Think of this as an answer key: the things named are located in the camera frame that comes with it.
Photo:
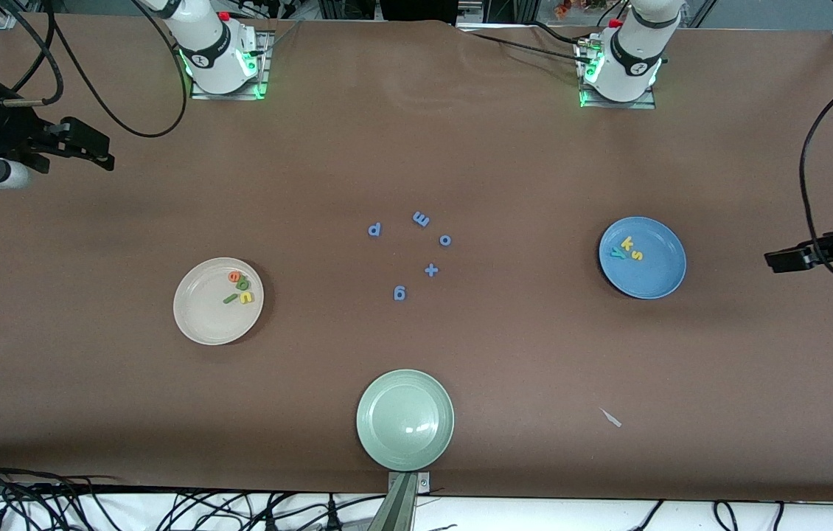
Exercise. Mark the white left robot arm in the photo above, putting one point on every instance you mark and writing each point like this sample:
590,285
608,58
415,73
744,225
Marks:
630,59

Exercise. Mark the blue foam letter m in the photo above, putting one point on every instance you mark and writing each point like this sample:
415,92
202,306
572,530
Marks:
421,219

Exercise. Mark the green round plate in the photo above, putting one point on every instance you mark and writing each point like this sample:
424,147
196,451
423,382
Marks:
405,420

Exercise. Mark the brown table cover sheet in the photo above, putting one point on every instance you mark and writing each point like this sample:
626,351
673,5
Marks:
92,405

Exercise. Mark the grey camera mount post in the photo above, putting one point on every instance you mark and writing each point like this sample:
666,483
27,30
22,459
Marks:
398,509

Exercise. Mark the orange plastic object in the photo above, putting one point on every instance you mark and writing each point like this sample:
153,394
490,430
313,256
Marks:
564,9

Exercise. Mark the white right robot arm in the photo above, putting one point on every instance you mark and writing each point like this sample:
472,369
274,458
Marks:
214,51

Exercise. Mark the small white paper scrap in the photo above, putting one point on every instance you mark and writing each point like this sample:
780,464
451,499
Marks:
612,419

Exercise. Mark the blue foam letter p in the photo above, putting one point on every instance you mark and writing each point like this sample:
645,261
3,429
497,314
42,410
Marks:
374,229

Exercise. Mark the beige round plate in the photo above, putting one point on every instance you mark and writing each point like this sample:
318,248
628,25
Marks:
203,317

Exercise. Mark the blue foam letter g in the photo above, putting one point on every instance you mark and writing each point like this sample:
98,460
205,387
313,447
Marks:
399,293

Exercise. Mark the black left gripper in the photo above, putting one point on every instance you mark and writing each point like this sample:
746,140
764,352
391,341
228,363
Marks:
826,246

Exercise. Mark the blue round plate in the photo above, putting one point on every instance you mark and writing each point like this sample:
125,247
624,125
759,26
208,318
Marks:
652,276

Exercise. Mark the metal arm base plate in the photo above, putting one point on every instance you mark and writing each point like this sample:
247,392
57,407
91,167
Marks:
645,105
199,92

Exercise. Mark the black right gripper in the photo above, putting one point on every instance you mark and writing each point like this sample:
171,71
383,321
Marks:
9,133

